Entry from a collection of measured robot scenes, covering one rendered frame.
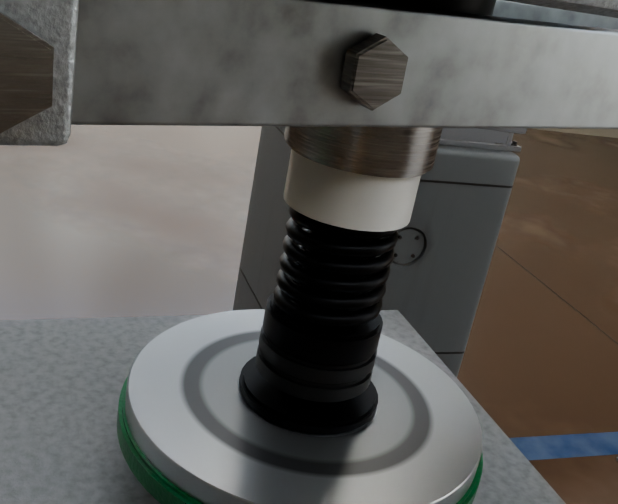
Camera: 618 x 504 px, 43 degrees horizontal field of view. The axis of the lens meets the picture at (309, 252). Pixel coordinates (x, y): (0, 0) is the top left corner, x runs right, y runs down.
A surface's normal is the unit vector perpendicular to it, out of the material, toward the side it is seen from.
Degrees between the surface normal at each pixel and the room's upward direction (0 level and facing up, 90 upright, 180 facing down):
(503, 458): 0
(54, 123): 90
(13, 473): 0
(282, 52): 90
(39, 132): 90
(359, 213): 90
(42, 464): 0
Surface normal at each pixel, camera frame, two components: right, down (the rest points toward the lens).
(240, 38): 0.50, 0.41
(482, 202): 0.31, 0.42
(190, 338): 0.18, -0.91
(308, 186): -0.66, 0.18
